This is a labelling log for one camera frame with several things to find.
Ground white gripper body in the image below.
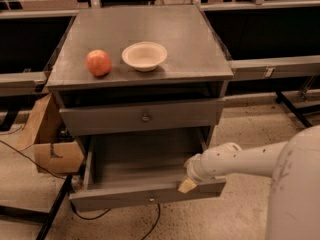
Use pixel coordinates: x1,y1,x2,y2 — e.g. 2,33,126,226
184,153,208,184

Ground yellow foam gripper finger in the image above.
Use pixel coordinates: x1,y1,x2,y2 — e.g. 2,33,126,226
178,177,197,194

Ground grey drawer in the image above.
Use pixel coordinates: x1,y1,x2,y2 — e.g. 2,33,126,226
70,128,226,212
60,99,224,136

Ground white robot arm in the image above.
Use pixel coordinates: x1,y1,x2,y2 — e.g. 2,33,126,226
178,126,320,240

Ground grey top drawer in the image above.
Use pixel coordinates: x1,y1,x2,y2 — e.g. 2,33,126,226
60,99,224,136

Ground grey wooden drawer cabinet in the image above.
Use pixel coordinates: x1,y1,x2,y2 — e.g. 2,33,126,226
47,5,233,150

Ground black chair base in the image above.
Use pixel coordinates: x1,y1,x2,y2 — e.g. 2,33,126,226
276,91,320,128

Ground white paper bowl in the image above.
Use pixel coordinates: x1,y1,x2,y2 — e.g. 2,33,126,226
122,41,167,72

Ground brown cardboard box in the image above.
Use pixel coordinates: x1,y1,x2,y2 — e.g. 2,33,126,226
16,94,84,174

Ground red apple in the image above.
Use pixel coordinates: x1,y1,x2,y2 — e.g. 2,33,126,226
85,50,112,77

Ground black floor cable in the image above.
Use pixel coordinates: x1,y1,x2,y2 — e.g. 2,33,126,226
0,139,162,240

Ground grey right side rail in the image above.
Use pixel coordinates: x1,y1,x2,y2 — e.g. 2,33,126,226
229,55,320,81

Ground grey rail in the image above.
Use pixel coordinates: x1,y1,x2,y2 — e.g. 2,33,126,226
0,72,47,97
229,55,320,81

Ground black metal floor frame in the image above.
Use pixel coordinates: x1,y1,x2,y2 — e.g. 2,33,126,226
0,175,72,240

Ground grey left side rail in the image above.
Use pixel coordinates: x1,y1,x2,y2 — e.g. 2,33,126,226
0,72,47,97

